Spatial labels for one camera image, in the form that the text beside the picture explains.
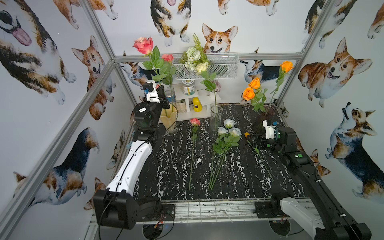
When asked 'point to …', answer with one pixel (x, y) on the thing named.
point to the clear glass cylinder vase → (215, 117)
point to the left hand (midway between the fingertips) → (160, 82)
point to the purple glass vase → (270, 110)
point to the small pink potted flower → (218, 85)
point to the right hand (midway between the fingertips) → (256, 133)
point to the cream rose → (208, 83)
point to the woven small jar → (181, 106)
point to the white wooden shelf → (188, 114)
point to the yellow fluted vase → (168, 118)
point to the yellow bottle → (197, 106)
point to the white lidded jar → (188, 88)
